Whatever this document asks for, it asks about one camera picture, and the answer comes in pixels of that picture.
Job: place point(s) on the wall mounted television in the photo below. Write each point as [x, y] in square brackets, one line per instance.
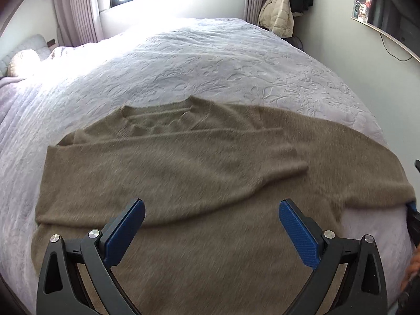
[387, 10]

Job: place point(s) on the person's right hand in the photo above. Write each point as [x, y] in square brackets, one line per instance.
[412, 267]

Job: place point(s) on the cream puffer jacket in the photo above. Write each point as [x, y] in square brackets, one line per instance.
[277, 13]

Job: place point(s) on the grey padded headboard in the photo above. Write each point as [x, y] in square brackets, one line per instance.
[23, 44]

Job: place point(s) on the white embossed bed blanket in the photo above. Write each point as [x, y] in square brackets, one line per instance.
[210, 59]

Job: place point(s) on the wide pink curtain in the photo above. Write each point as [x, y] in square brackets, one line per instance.
[78, 10]

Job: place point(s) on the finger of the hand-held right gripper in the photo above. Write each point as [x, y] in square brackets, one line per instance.
[417, 166]
[414, 223]

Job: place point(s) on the beige pillow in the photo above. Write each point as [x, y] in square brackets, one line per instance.
[24, 60]

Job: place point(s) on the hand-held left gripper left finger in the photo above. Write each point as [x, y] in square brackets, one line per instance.
[126, 228]

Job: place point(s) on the brown knit sweater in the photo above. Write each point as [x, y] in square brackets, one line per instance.
[210, 177]

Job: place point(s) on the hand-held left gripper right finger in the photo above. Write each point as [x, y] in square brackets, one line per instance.
[300, 233]

